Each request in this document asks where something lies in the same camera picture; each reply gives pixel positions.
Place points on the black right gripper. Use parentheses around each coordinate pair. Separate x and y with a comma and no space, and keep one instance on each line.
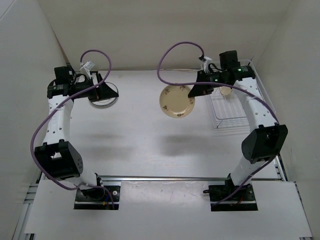
(198,90)

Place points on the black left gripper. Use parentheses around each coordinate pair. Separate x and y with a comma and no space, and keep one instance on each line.
(102,92)

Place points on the white plate with dark rings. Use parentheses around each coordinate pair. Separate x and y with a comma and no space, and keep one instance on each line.
(104,103)

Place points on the beige plate front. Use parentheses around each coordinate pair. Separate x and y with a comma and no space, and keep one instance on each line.
(174,101)

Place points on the beige plate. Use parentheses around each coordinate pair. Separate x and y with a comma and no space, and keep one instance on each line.
(174,101)
(225,91)

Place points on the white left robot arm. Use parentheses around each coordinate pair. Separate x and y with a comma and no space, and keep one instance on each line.
(56,155)

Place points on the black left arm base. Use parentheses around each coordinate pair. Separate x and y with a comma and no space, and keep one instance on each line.
(99,199)

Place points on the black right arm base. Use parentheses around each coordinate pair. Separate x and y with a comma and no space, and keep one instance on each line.
(241,201)

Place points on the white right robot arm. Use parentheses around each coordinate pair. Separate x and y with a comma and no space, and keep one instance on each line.
(266,136)

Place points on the beige plate rear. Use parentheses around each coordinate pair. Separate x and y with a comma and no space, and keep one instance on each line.
(225,91)

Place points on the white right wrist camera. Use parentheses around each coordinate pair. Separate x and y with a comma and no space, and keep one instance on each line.
(205,61)

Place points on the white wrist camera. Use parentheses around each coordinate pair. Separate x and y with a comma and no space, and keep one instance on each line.
(86,68)
(205,61)

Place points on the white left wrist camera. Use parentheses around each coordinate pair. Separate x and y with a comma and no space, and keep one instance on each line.
(86,68)

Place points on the white wire dish rack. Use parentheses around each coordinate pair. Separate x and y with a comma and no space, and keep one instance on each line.
(227,111)

